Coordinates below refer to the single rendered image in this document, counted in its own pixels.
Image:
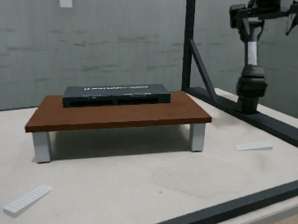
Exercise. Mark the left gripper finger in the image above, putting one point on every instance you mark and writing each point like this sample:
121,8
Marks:
292,19
243,14

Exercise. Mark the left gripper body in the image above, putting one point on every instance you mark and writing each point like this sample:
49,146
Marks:
262,11

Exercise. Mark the black network switch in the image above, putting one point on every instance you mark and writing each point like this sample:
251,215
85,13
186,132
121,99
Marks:
115,95

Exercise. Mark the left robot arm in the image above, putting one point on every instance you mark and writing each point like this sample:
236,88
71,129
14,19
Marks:
252,78

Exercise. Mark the brown wooden stand with white legs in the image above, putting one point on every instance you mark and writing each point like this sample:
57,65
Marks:
51,116

